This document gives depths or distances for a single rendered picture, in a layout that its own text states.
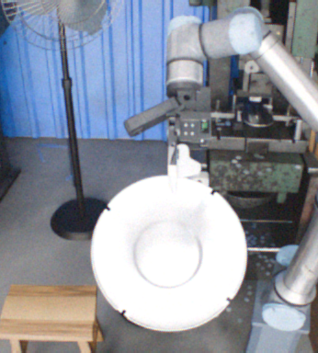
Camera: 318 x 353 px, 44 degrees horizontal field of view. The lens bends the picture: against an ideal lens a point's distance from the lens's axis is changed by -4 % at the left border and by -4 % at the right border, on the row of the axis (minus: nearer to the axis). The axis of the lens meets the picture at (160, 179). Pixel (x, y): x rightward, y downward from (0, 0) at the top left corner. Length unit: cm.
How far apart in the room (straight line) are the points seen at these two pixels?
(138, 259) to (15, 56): 255
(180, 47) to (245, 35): 13
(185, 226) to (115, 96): 236
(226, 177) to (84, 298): 75
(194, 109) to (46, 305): 99
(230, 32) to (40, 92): 251
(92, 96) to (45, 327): 200
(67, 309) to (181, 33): 104
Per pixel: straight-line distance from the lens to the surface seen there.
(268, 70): 93
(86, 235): 225
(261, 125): 167
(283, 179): 175
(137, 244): 76
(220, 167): 168
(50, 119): 326
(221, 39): 79
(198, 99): 79
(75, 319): 147
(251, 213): 195
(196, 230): 75
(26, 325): 149
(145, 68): 295
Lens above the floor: 148
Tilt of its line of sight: 33 degrees down
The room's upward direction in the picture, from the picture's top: straight up
